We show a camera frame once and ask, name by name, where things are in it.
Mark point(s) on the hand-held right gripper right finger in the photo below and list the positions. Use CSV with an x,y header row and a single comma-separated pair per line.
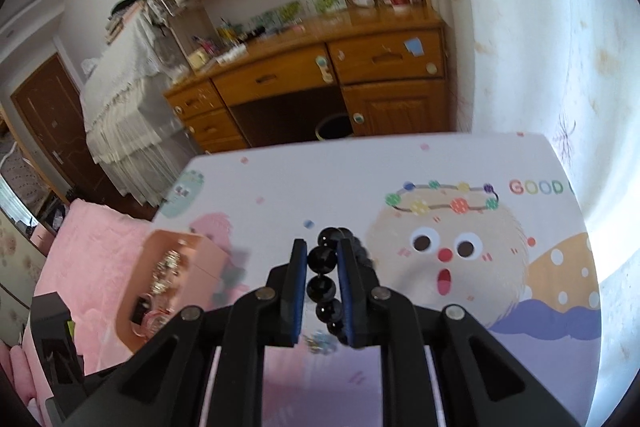
x,y
347,297

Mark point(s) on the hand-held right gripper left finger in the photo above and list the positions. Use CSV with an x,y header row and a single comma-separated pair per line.
x,y
298,287

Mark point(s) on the pink plastic tray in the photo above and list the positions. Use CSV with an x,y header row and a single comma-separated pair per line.
x,y
200,257

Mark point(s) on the gold rhinestone hair clip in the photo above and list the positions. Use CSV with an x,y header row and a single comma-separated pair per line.
x,y
166,269

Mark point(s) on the small flower brooch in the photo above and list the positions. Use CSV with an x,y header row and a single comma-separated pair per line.
x,y
320,343

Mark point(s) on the pink fluffy blanket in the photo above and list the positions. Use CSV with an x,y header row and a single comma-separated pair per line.
x,y
90,257

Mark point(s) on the dark trash bin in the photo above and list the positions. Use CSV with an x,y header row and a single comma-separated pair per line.
x,y
320,130

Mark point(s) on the wooden desk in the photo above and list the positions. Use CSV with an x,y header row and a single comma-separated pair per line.
x,y
280,72

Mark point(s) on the white green drawer hook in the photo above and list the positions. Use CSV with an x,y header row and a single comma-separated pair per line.
x,y
324,68

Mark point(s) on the brown wooden door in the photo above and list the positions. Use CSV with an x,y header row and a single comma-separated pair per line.
x,y
50,117

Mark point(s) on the white lace cloth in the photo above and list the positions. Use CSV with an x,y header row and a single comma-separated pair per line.
x,y
125,107

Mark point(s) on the yellow mug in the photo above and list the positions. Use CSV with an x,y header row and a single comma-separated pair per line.
x,y
197,58

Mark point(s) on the blue sticky note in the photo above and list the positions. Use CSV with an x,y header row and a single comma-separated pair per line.
x,y
414,47

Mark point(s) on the clear plastic bag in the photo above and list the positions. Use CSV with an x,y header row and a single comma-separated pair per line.
x,y
174,58

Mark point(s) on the glass pen jar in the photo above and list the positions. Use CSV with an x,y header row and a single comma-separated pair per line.
x,y
226,34

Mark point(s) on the row of green picture cards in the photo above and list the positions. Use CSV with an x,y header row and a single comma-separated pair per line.
x,y
300,9

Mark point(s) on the small white bottle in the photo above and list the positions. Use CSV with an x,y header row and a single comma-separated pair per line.
x,y
363,1

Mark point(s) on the white leaf print curtain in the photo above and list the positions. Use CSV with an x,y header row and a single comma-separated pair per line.
x,y
525,57

